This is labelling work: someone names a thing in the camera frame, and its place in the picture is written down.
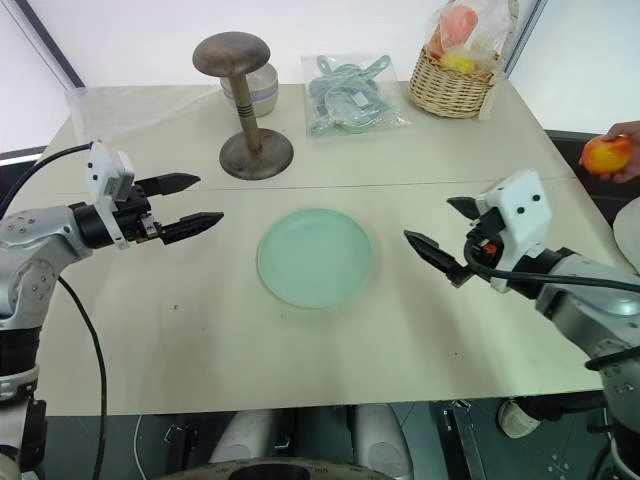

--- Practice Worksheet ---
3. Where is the black cable off left arm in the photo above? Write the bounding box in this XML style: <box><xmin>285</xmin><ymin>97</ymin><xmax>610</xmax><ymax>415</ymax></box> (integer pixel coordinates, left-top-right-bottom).
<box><xmin>58</xmin><ymin>276</ymin><xmax>109</xmax><ymax>474</ymax></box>

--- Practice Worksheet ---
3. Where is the dark wooden mushroom-shaped stand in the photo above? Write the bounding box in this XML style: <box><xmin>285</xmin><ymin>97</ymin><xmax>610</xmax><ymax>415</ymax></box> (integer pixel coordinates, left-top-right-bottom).
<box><xmin>192</xmin><ymin>31</ymin><xmax>296</xmax><ymax>181</ymax></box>

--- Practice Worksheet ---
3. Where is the person's bare hand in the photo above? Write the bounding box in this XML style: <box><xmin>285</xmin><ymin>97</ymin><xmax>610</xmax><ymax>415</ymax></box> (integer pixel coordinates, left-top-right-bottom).
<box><xmin>597</xmin><ymin>121</ymin><xmax>640</xmax><ymax>185</ymax></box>

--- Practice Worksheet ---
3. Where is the black cable off arm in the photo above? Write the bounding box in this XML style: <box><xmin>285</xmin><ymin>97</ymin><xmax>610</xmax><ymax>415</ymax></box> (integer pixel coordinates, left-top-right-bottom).
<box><xmin>58</xmin><ymin>276</ymin><xmax>109</xmax><ymax>474</ymax></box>
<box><xmin>584</xmin><ymin>344</ymin><xmax>640</xmax><ymax>372</ymax></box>

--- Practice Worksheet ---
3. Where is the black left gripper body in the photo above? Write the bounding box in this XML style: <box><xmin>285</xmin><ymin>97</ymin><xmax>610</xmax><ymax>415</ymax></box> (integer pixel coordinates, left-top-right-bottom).
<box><xmin>113</xmin><ymin>181</ymin><xmax>167</xmax><ymax>246</ymax></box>

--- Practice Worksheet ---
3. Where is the white rounded object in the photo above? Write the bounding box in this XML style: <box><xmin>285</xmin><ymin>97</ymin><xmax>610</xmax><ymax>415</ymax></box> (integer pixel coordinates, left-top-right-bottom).
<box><xmin>613</xmin><ymin>201</ymin><xmax>640</xmax><ymax>277</ymax></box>

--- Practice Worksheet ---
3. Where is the clear bag of fruit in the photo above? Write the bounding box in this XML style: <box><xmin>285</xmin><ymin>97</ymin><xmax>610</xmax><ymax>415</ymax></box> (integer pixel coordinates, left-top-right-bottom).
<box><xmin>423</xmin><ymin>0</ymin><xmax>519</xmax><ymax>77</ymax></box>

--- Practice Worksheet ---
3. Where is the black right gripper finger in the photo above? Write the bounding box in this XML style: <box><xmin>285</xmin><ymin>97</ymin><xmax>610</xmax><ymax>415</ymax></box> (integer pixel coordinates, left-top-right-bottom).
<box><xmin>403</xmin><ymin>229</ymin><xmax>474</xmax><ymax>289</ymax></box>
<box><xmin>446</xmin><ymin>196</ymin><xmax>483</xmax><ymax>222</ymax></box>

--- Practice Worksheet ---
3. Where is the pale green round plate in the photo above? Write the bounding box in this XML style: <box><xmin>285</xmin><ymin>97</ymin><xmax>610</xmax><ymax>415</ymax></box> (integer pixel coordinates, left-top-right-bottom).
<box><xmin>256</xmin><ymin>207</ymin><xmax>375</xmax><ymax>310</ymax></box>

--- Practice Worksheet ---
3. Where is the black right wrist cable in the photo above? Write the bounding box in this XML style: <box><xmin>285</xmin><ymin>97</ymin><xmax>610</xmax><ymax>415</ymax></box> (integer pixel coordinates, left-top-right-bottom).
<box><xmin>463</xmin><ymin>238</ymin><xmax>640</xmax><ymax>296</ymax></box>

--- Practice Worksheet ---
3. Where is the clear bag of green utensils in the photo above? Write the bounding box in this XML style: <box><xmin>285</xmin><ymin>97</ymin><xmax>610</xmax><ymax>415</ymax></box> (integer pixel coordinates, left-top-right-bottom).
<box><xmin>300</xmin><ymin>52</ymin><xmax>414</xmax><ymax>138</ymax></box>

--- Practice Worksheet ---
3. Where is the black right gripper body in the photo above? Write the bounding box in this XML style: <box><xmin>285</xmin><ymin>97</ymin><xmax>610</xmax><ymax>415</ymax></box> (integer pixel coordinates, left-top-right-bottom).
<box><xmin>464</xmin><ymin>206</ymin><xmax>506</xmax><ymax>267</ymax></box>

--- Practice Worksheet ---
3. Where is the clear crumpled plastic sheet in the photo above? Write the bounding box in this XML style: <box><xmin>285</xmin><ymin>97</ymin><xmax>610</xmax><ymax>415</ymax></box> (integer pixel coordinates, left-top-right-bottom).
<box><xmin>64</xmin><ymin>84</ymin><xmax>224</xmax><ymax>137</ymax></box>

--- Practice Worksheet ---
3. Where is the woven wicker basket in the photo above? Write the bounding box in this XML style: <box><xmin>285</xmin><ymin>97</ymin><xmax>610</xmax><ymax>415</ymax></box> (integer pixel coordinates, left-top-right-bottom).
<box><xmin>407</xmin><ymin>44</ymin><xmax>502</xmax><ymax>120</ymax></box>

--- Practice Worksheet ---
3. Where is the thin white cable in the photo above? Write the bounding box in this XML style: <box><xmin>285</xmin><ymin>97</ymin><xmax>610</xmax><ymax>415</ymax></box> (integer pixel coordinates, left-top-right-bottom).
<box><xmin>132</xmin><ymin>413</ymin><xmax>151</xmax><ymax>469</ymax></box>

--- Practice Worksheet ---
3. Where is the dark rounded rim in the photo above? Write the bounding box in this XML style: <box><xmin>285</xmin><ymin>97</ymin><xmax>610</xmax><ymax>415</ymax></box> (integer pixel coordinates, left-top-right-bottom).
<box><xmin>183</xmin><ymin>456</ymin><xmax>397</xmax><ymax>480</ymax></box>

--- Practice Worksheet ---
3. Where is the red yellow apple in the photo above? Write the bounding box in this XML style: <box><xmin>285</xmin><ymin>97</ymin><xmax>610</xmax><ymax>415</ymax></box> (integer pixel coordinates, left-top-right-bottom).
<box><xmin>579</xmin><ymin>135</ymin><xmax>633</xmax><ymax>176</ymax></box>

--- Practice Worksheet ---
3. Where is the beige ceramic jar purple band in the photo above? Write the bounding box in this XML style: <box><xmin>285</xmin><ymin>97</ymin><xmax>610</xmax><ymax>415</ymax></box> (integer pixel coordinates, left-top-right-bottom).
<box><xmin>219</xmin><ymin>61</ymin><xmax>280</xmax><ymax>119</ymax></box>

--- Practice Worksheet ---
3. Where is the white shoe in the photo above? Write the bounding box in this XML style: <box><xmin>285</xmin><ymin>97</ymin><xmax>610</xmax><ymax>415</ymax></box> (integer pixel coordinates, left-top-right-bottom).
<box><xmin>496</xmin><ymin>396</ymin><xmax>542</xmax><ymax>439</ymax></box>

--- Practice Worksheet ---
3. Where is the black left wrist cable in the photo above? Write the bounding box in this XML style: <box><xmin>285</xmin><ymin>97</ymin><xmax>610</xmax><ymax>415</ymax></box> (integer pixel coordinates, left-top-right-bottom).
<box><xmin>0</xmin><ymin>142</ymin><xmax>96</xmax><ymax>212</ymax></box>

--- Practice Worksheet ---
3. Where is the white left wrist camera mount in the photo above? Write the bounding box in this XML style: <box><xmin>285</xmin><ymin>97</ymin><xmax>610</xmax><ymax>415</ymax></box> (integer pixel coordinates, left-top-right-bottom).
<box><xmin>84</xmin><ymin>140</ymin><xmax>137</xmax><ymax>252</ymax></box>

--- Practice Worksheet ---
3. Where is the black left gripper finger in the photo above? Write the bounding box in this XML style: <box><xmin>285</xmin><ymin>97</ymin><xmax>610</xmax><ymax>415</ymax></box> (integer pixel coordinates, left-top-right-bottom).
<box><xmin>134</xmin><ymin>172</ymin><xmax>202</xmax><ymax>198</ymax></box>
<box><xmin>161</xmin><ymin>211</ymin><xmax>225</xmax><ymax>247</ymax></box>

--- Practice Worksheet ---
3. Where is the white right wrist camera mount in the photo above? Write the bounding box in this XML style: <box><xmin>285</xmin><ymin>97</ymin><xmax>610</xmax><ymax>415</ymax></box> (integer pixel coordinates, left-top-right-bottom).
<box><xmin>474</xmin><ymin>168</ymin><xmax>554</xmax><ymax>294</ymax></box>

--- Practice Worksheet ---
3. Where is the black metal stand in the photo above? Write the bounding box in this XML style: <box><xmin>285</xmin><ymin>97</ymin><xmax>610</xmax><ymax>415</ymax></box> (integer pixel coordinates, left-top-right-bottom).
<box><xmin>441</xmin><ymin>399</ymin><xmax>487</xmax><ymax>480</ymax></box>

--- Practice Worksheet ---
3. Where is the dark slanted frame bar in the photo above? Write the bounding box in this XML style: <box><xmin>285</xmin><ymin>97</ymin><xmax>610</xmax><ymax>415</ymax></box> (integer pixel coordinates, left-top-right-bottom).
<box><xmin>8</xmin><ymin>0</ymin><xmax>85</xmax><ymax>90</ymax></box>

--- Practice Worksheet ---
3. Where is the black cable off right arm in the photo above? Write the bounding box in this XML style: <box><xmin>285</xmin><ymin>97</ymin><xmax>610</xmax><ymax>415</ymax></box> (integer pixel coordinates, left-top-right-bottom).
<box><xmin>584</xmin><ymin>344</ymin><xmax>640</xmax><ymax>372</ymax></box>

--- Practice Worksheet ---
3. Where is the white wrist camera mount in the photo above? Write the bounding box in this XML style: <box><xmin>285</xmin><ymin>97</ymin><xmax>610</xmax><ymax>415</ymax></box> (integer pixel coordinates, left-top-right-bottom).
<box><xmin>84</xmin><ymin>140</ymin><xmax>137</xmax><ymax>252</ymax></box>
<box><xmin>474</xmin><ymin>168</ymin><xmax>554</xmax><ymax>294</ymax></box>

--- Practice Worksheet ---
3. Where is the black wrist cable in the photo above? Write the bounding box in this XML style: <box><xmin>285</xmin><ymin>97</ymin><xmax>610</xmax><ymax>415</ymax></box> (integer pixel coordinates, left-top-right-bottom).
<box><xmin>0</xmin><ymin>142</ymin><xmax>96</xmax><ymax>212</ymax></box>
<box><xmin>463</xmin><ymin>238</ymin><xmax>640</xmax><ymax>296</ymax></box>

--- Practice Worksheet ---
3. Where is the yellow item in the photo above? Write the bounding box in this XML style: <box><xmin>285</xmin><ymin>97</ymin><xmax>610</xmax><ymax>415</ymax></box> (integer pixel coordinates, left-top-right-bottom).
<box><xmin>439</xmin><ymin>51</ymin><xmax>477</xmax><ymax>75</ymax></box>

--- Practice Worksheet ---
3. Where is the pink item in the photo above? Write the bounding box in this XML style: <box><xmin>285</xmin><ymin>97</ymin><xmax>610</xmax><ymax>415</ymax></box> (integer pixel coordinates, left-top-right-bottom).
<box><xmin>428</xmin><ymin>5</ymin><xmax>480</xmax><ymax>55</ymax></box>

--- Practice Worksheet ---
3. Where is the grey rounded shape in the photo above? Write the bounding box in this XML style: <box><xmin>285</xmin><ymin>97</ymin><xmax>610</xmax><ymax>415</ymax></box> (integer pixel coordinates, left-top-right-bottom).
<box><xmin>351</xmin><ymin>403</ymin><xmax>414</xmax><ymax>469</ymax></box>
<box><xmin>208</xmin><ymin>408</ymin><xmax>282</xmax><ymax>465</ymax></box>

